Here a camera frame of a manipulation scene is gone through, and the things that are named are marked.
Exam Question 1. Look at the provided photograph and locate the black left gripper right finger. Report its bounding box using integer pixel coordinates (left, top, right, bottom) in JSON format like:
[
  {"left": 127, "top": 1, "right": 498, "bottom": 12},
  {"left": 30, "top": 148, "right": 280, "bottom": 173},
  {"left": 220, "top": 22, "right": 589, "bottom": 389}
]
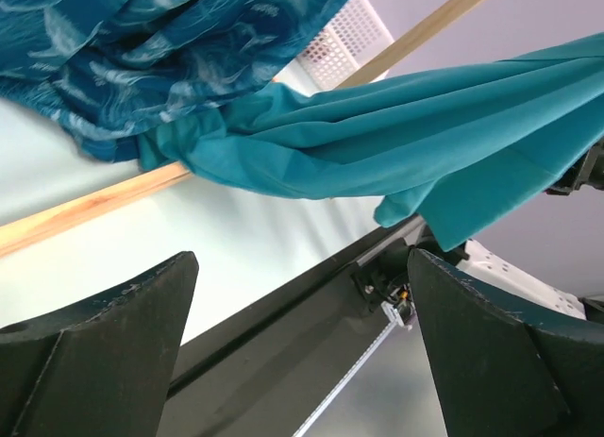
[{"left": 408, "top": 249, "right": 603, "bottom": 437}]

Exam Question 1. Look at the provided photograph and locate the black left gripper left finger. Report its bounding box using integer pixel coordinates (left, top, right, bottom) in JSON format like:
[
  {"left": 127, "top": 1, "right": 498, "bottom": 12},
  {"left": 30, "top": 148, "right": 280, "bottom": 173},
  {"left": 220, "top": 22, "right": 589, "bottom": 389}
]
[{"left": 1, "top": 251, "right": 198, "bottom": 437}]

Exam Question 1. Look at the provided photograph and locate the teal plain cloth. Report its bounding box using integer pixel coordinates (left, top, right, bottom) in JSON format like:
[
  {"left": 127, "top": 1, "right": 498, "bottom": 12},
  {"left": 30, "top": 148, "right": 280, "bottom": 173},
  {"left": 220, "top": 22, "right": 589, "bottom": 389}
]
[{"left": 139, "top": 34, "right": 603, "bottom": 250}]

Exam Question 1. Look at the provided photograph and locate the dark blue patterned cloth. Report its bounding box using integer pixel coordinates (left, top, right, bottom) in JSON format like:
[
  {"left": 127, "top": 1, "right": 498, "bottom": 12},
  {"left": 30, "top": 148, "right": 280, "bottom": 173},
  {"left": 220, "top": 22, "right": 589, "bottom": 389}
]
[{"left": 1, "top": 0, "right": 348, "bottom": 162}]

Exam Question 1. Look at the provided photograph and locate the white perforated plastic basket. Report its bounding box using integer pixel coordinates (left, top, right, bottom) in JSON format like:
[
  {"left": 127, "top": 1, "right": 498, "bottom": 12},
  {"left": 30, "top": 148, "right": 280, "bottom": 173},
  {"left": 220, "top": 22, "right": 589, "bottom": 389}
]
[{"left": 296, "top": 0, "right": 394, "bottom": 91}]

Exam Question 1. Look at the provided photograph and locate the white toothed cable strip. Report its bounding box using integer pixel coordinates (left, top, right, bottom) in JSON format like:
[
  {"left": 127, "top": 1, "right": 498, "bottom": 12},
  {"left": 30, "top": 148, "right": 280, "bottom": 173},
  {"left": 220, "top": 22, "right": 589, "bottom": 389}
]
[{"left": 293, "top": 323, "right": 397, "bottom": 437}]

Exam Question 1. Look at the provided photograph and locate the wooden clothes rack frame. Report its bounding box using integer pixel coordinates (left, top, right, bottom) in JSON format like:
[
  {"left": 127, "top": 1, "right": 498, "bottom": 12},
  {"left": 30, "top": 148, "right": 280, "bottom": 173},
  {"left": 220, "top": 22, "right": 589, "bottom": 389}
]
[{"left": 1, "top": 0, "right": 484, "bottom": 257}]

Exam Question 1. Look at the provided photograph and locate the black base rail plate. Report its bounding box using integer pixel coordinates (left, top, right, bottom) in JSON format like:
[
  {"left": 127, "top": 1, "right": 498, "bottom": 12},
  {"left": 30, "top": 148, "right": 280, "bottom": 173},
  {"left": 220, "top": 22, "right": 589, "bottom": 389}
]
[{"left": 158, "top": 217, "right": 422, "bottom": 436}]

